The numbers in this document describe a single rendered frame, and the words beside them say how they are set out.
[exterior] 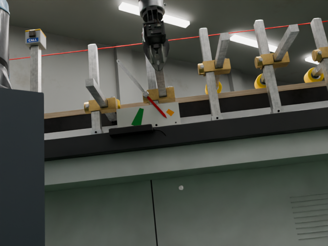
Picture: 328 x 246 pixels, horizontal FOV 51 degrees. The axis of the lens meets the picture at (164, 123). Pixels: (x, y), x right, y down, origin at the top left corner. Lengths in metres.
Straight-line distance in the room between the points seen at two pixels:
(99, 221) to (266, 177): 0.77
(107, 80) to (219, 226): 4.70
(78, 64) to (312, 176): 4.78
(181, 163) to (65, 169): 0.47
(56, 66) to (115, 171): 4.47
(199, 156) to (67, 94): 4.39
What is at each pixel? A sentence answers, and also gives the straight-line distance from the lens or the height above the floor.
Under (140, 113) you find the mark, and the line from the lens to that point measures 1.43.
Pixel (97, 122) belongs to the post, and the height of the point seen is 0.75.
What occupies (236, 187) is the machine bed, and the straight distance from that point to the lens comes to 1.60.
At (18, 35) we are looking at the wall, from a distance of 5.85.
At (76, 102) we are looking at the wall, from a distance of 5.63.
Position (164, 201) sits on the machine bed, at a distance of 1.58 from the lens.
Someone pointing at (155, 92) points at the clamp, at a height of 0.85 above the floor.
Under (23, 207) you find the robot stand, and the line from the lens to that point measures 0.68.
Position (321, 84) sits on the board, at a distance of 1.82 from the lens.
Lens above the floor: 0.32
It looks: 16 degrees up
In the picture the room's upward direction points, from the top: 6 degrees counter-clockwise
